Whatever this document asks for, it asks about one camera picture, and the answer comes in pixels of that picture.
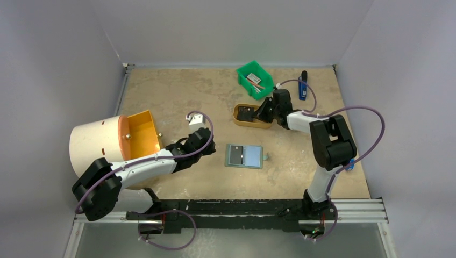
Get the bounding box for black credit card stack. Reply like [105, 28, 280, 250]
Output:
[236, 106, 255, 122]

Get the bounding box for teal card holder wallet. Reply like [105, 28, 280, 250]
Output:
[225, 144, 269, 169]

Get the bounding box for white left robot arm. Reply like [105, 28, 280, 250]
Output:
[72, 127, 216, 221]

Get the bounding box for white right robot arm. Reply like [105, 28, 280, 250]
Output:
[253, 89, 357, 219]

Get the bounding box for tan oval tray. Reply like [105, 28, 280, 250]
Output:
[233, 103, 272, 129]

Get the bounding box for blue black lighter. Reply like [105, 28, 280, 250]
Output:
[298, 70, 308, 101]

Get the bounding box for small items in bin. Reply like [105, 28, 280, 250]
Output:
[246, 73, 265, 92]

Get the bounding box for green plastic bin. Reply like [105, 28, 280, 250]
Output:
[236, 61, 275, 100]

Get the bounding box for orange drawer tray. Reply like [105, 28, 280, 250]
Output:
[118, 110, 162, 161]

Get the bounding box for small blue object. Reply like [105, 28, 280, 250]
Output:
[346, 159, 354, 171]

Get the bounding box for white cylinder drum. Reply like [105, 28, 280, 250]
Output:
[69, 116, 131, 177]

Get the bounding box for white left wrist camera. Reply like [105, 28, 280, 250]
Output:
[186, 113, 206, 132]

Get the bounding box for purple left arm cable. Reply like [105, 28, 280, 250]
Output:
[74, 110, 215, 252]

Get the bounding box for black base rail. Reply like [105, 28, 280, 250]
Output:
[126, 199, 336, 234]

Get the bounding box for aluminium frame rail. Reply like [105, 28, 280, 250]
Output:
[96, 199, 388, 225]

